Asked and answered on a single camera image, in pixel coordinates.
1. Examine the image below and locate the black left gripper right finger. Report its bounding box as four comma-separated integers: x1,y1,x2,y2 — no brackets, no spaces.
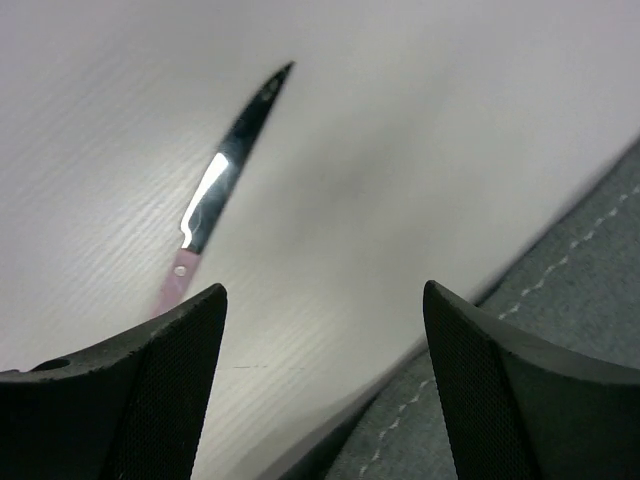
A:
423,281,639,479

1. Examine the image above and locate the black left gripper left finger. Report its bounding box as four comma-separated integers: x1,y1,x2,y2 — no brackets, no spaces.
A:
1,284,228,479

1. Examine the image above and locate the grey cloth napkin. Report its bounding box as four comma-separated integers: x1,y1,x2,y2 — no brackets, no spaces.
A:
288,147,639,479

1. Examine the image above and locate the pink handled table knife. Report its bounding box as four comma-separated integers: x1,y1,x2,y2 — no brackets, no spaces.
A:
151,61,295,318

